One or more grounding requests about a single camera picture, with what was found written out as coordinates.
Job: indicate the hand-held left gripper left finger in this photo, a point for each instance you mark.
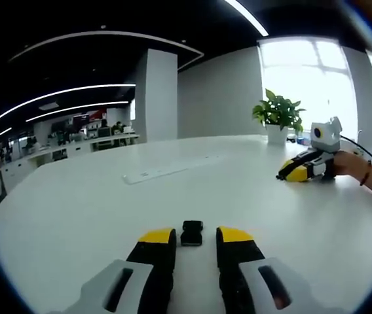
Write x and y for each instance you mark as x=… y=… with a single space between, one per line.
x=153 y=261

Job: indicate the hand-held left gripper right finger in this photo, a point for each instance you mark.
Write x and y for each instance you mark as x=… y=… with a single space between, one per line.
x=238 y=261

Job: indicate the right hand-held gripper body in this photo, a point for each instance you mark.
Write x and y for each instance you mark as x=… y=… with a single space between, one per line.
x=327 y=135

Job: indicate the person's right hand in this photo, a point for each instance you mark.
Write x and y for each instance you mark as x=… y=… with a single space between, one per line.
x=349 y=165

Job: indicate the blue box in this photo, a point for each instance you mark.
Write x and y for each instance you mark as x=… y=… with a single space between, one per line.
x=301 y=141

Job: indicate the potted green plant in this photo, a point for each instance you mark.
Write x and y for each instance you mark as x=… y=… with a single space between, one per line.
x=277 y=111

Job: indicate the long white office counter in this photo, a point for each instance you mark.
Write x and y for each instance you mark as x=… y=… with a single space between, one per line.
x=74 y=148

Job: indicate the curved ceiling light strip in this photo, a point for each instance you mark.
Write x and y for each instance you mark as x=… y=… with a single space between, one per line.
x=248 y=16

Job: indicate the white square pillar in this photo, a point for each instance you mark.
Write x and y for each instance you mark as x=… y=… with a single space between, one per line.
x=159 y=98

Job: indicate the linear ceiling light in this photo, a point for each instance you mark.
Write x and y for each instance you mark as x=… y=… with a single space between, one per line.
x=81 y=107
x=74 y=90

